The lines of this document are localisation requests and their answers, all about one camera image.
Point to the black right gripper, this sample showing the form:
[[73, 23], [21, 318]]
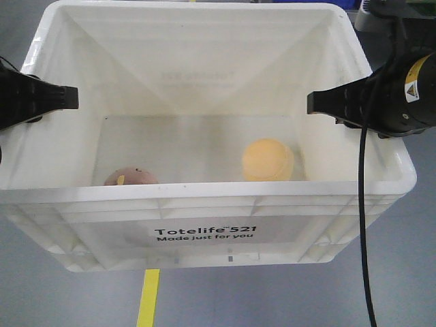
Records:
[[396, 103]]

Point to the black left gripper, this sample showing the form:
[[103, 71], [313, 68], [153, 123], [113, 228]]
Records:
[[22, 96]]

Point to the yellow plush lemon toy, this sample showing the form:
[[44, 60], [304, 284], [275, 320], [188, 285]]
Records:
[[268, 160]]

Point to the pink plush toy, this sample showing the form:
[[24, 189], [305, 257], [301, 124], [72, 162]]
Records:
[[131, 176]]

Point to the white plastic tote box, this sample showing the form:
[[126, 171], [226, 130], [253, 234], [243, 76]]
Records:
[[181, 90]]

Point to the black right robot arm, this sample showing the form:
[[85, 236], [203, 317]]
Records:
[[395, 101]]

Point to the yellow floor tape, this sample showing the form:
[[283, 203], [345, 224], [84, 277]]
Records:
[[148, 300]]

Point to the grey camera mount right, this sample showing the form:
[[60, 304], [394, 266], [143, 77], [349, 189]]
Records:
[[375, 17]]

